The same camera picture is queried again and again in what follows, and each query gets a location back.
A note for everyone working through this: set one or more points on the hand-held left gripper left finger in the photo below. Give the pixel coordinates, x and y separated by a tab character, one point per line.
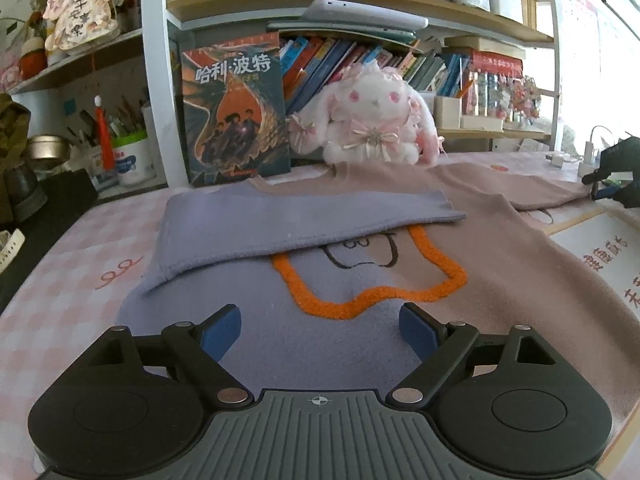
220	332

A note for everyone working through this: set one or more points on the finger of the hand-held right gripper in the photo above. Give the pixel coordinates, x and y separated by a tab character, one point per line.
597	176
607	193

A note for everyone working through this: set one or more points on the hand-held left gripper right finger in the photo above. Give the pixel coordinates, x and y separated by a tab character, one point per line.
417	330

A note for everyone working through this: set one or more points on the purple and tan knit sweater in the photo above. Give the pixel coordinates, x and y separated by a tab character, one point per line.
310	220

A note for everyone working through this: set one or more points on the white charger plug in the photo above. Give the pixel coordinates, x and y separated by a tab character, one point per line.
590	155

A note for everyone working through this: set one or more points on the pink flower decoration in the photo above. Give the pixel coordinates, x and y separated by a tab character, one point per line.
522	97

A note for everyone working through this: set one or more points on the red boxed book set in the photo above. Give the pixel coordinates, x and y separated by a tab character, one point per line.
492	80

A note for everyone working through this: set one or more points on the small white pen box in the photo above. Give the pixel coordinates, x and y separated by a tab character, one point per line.
447	112

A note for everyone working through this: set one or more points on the white jar with green lid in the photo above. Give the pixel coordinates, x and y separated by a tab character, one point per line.
134	160

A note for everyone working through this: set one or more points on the black case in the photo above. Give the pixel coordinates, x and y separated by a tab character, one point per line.
55	210

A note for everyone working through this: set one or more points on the large illustrated book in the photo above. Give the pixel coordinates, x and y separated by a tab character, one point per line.
230	110

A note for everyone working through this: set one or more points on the red tassel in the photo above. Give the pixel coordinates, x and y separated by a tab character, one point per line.
106	140

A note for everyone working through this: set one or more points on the white and pink plush bunny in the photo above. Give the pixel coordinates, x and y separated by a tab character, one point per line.
370	110

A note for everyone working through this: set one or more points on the white wristwatch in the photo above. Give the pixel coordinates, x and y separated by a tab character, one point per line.
11	247

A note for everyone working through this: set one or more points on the bunch of pens in cup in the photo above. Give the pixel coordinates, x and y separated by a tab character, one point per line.
125	117

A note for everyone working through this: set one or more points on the dark metal cup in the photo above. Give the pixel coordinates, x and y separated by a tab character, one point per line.
25	192

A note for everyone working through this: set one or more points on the metal bowl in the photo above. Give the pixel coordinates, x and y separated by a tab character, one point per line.
47	150

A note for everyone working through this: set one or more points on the white and wood bookshelf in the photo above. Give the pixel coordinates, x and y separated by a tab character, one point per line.
155	85

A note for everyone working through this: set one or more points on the row of colourful books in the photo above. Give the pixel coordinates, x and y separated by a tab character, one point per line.
320	67

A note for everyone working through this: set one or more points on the white tablet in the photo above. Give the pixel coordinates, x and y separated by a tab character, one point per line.
365	16

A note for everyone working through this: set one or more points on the olive green jacket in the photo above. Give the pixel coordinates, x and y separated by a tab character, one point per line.
10	130

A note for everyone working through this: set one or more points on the pink paper cat ornament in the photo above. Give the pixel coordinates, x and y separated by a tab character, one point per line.
80	10

